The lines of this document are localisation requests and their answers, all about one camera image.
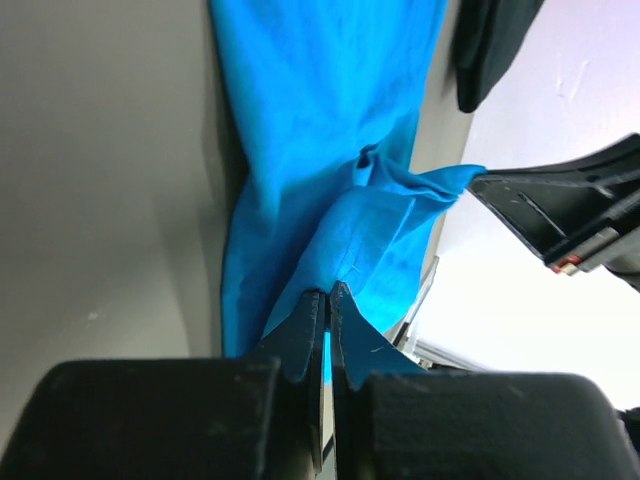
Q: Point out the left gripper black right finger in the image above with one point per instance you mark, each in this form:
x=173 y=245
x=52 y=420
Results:
x=360 y=354

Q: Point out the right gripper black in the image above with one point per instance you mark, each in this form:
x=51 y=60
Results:
x=576 y=226

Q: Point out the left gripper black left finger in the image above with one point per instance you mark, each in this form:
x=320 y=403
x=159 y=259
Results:
x=281 y=394

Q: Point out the blue t shirt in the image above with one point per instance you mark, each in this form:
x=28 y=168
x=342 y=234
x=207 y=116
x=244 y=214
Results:
x=326 y=97

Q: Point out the folded black t shirt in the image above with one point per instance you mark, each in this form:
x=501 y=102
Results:
x=488 y=36

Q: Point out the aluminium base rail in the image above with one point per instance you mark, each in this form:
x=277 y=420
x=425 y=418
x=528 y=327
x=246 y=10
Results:
x=407 y=335

